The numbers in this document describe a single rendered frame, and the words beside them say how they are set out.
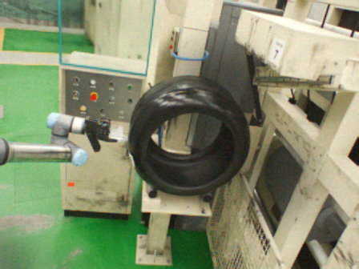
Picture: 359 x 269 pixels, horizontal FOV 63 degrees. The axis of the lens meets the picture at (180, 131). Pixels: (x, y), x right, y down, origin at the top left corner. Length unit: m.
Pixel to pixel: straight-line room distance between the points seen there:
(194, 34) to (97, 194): 1.49
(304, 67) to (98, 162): 1.64
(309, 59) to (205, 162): 0.88
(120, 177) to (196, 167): 0.81
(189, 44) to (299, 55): 0.68
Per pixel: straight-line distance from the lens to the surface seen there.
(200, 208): 1.61
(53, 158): 1.27
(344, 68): 0.98
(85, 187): 2.41
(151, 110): 1.23
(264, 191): 2.35
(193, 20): 1.52
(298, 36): 1.00
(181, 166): 1.67
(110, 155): 2.20
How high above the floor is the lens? 1.85
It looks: 27 degrees down
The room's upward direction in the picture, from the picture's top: 11 degrees clockwise
